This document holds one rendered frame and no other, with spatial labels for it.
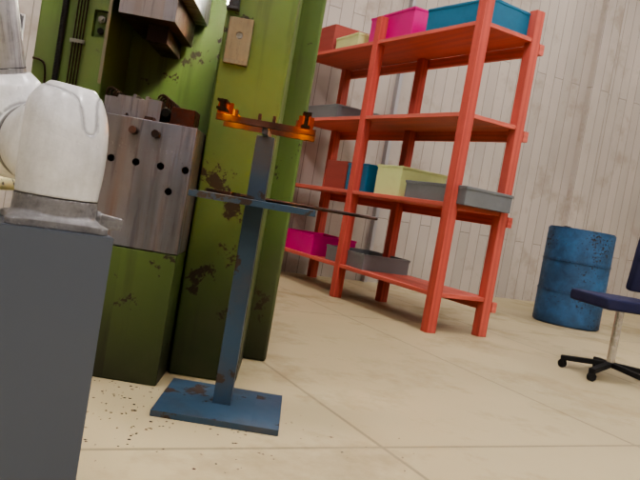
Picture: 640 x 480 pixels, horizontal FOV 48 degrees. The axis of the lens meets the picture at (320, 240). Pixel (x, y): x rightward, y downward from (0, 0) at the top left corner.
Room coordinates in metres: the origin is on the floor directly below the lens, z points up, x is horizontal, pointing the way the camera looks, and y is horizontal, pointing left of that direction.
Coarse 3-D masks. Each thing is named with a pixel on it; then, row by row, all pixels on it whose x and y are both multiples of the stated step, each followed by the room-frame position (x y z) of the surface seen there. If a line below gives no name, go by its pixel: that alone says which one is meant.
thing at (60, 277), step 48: (0, 240) 1.25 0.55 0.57; (48, 240) 1.29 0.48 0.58; (96, 240) 1.33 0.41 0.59; (0, 288) 1.26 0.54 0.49; (48, 288) 1.29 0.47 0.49; (96, 288) 1.33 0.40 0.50; (0, 336) 1.26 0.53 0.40; (48, 336) 1.30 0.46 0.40; (96, 336) 1.34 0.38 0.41; (0, 384) 1.27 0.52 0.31; (48, 384) 1.30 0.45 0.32; (0, 432) 1.27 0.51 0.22; (48, 432) 1.31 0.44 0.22
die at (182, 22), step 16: (128, 0) 2.53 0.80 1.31; (144, 0) 2.53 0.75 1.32; (160, 0) 2.53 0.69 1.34; (176, 0) 2.53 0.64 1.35; (128, 16) 2.57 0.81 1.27; (144, 16) 2.53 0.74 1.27; (160, 16) 2.53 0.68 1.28; (176, 16) 2.55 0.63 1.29; (144, 32) 2.81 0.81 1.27; (176, 32) 2.71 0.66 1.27; (192, 32) 2.92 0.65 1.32
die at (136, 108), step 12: (108, 96) 2.53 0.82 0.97; (120, 96) 2.53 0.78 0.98; (132, 96) 2.53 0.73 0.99; (108, 108) 2.53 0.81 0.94; (120, 108) 2.53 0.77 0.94; (132, 108) 2.53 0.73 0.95; (144, 108) 2.53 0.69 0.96; (156, 108) 2.53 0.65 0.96; (156, 120) 2.53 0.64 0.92; (168, 120) 2.69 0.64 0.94
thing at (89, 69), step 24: (48, 0) 2.65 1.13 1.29; (72, 0) 2.66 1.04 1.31; (96, 0) 2.66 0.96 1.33; (48, 24) 2.65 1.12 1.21; (72, 24) 2.66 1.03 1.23; (96, 24) 2.69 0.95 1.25; (120, 24) 2.80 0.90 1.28; (48, 48) 2.65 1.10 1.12; (72, 48) 2.66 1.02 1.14; (96, 48) 2.66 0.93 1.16; (120, 48) 2.85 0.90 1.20; (48, 72) 2.65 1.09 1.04; (72, 72) 2.66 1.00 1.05; (96, 72) 2.66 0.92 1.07; (120, 72) 2.91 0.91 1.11
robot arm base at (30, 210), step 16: (16, 192) 1.33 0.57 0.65; (16, 208) 1.32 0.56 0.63; (32, 208) 1.30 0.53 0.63; (48, 208) 1.31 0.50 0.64; (64, 208) 1.32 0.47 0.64; (80, 208) 1.34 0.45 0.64; (96, 208) 1.39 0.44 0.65; (16, 224) 1.27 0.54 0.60; (32, 224) 1.29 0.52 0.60; (48, 224) 1.30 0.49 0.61; (64, 224) 1.31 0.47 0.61; (80, 224) 1.33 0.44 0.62; (96, 224) 1.35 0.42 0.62; (112, 224) 1.42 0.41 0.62
